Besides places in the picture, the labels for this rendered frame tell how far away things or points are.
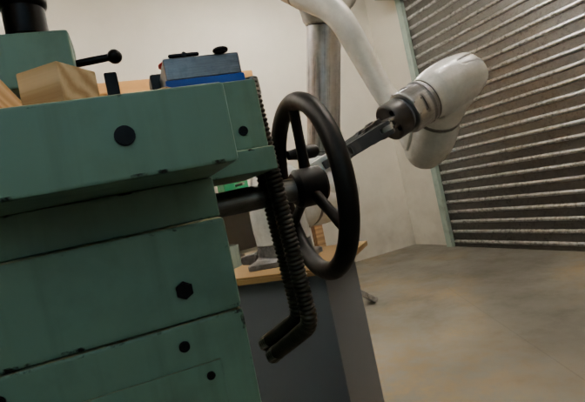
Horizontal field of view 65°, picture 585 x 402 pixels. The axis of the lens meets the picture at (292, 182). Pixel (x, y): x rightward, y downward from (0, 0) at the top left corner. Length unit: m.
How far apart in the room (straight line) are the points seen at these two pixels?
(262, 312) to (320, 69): 0.69
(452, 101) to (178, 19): 3.60
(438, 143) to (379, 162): 3.74
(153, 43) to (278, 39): 1.15
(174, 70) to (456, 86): 0.56
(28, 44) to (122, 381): 0.42
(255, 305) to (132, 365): 0.78
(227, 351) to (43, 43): 0.44
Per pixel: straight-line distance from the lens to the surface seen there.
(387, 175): 4.82
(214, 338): 0.46
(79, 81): 0.38
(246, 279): 1.19
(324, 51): 1.37
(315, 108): 0.62
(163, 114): 0.34
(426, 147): 1.06
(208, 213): 0.47
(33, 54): 0.68
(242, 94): 0.60
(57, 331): 0.46
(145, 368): 0.46
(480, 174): 4.10
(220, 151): 0.34
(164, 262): 0.45
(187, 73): 0.61
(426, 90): 0.93
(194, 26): 4.37
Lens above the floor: 0.81
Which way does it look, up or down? 1 degrees up
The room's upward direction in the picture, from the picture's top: 12 degrees counter-clockwise
